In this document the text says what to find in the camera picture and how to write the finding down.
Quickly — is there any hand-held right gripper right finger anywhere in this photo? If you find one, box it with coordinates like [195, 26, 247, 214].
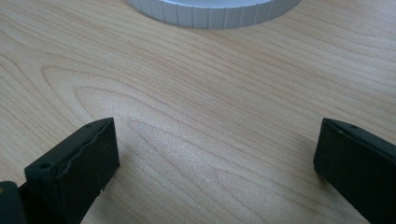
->
[313, 118, 396, 224]

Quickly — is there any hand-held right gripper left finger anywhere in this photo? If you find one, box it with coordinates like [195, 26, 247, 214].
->
[23, 117, 120, 224]

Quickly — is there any white ribbed round container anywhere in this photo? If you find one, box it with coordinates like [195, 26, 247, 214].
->
[125, 0, 303, 30]

